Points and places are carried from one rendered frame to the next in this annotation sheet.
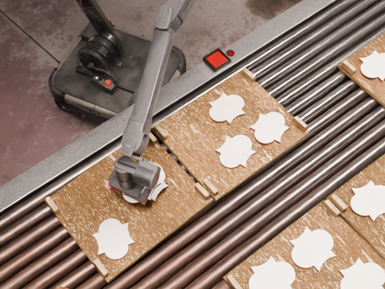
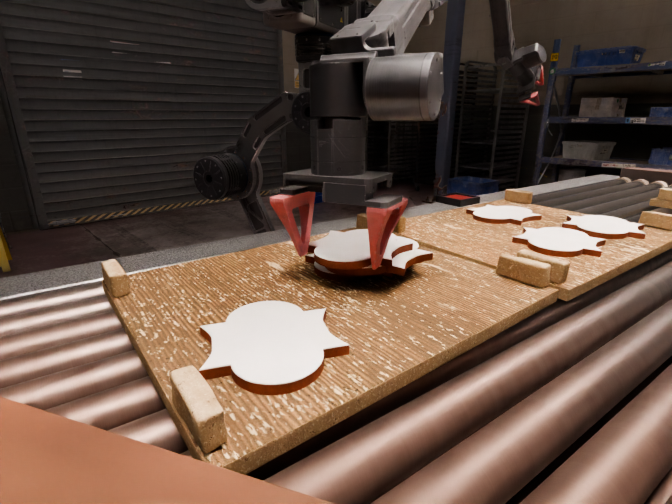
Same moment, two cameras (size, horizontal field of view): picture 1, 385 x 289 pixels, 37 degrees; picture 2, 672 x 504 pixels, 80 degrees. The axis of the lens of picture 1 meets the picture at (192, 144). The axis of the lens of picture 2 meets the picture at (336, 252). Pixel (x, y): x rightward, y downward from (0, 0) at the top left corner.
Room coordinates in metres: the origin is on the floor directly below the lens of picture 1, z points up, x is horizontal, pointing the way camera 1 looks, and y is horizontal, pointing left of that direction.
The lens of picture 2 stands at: (0.36, 0.20, 1.12)
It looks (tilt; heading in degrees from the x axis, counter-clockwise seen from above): 19 degrees down; 0
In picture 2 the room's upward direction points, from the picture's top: straight up
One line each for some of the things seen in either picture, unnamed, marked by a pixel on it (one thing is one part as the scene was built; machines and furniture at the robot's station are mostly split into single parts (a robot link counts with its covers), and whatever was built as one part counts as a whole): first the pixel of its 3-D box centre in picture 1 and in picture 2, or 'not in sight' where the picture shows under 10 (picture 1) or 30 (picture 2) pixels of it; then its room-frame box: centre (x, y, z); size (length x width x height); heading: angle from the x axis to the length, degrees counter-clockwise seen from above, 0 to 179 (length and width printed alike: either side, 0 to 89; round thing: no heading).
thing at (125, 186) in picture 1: (127, 178); (338, 154); (0.80, 0.20, 1.08); 0.10 x 0.07 x 0.07; 62
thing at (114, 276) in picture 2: (52, 205); (115, 277); (0.79, 0.45, 0.95); 0.06 x 0.02 x 0.03; 38
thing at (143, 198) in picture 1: (140, 194); (365, 224); (0.78, 0.17, 1.01); 0.07 x 0.07 x 0.09; 62
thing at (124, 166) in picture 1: (126, 168); (343, 92); (0.80, 0.19, 1.15); 0.07 x 0.06 x 0.07; 64
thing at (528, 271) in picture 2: (201, 191); (522, 269); (0.81, -0.02, 0.95); 0.06 x 0.02 x 0.03; 38
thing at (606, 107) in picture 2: not in sight; (602, 108); (5.14, -2.75, 1.20); 0.36 x 0.28 x 0.22; 30
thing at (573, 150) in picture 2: not in sight; (586, 150); (5.15, -2.68, 0.74); 0.44 x 0.36 x 0.20; 29
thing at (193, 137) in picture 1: (230, 131); (524, 232); (1.05, -0.13, 0.93); 0.41 x 0.35 x 0.02; 126
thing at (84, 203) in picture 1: (128, 200); (324, 290); (0.80, 0.21, 0.93); 0.41 x 0.35 x 0.02; 128
